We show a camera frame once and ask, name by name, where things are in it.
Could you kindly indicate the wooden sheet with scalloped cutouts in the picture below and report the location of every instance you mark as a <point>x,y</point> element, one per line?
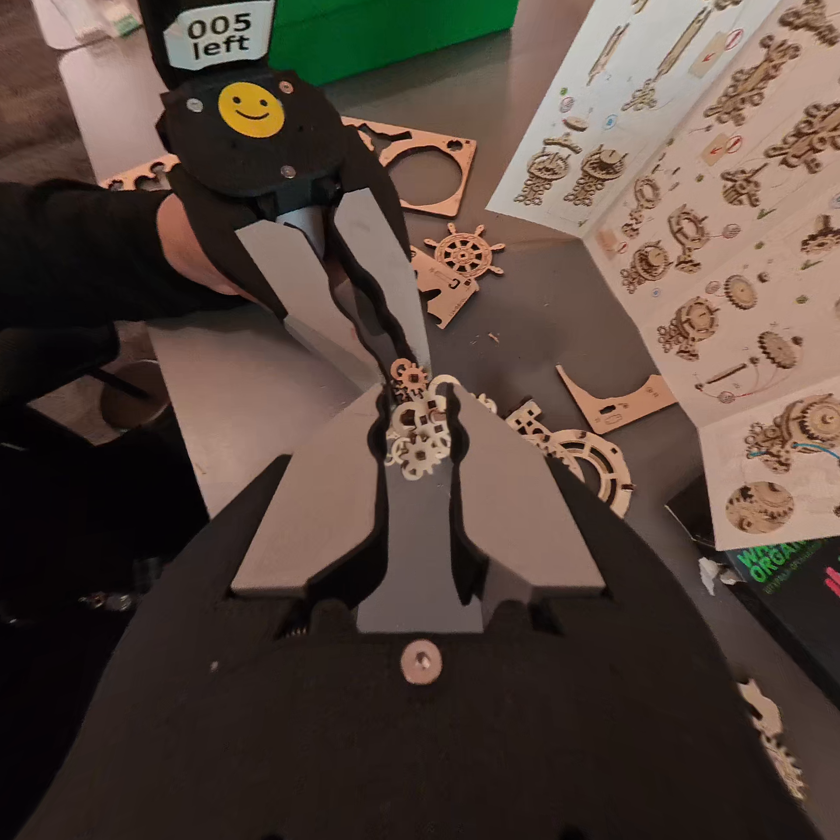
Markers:
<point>141,174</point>

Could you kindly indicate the flat wooden plate part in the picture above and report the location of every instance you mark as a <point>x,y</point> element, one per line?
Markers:
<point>449,298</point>

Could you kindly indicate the small wooden gear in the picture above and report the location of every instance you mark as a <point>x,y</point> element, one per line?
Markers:
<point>411,375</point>

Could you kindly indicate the curved wooden bracket part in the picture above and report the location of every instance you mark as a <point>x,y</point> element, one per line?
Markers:
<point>613,400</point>

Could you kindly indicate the wooden sheet with round cutout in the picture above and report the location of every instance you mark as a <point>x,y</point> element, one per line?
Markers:
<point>463,161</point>

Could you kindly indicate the person's left forearm black sleeve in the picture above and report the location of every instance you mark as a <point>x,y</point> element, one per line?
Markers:
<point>72,256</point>

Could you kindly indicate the black kit box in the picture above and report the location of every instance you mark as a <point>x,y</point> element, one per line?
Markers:
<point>794,623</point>

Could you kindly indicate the person's left hand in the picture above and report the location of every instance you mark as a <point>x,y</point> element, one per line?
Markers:
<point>182,256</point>

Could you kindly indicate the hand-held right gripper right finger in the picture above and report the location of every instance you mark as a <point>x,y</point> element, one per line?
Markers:
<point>518,525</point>

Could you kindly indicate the wooden gear cluster assembly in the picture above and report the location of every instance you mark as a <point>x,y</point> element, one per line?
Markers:
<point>420,436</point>

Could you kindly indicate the white paper scrap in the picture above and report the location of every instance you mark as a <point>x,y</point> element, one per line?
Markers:
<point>712,576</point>

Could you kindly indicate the wooden ship wheel part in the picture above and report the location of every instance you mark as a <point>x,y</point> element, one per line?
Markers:
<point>467,253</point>

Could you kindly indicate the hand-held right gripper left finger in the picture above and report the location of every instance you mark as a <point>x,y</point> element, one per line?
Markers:
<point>315,518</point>

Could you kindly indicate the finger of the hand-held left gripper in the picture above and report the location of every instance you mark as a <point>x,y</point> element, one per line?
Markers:
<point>295,289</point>
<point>380,256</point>

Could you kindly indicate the green plastic box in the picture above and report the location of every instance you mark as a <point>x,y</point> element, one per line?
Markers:
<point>380,33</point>

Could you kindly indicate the folded assembly instruction booklet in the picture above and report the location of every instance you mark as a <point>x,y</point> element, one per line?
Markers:
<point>722,197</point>

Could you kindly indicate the white packet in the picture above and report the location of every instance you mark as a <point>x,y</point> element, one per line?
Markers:
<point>72,23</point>

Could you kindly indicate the wooden toothed gear part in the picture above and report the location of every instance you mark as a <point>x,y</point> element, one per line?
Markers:
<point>774,741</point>

